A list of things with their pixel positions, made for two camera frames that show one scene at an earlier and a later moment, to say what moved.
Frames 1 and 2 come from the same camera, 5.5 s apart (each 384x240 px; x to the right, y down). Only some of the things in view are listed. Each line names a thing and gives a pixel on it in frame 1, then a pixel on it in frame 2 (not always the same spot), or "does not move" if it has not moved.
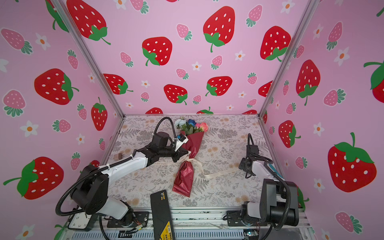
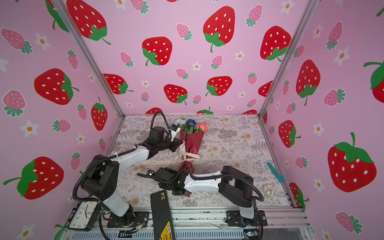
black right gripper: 242,163 -> 170,171
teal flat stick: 276,171 does not move
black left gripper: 179,152 -> 175,144
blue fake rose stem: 192,122 does not move
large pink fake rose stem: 204,126 does not move
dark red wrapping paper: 184,180 does not move
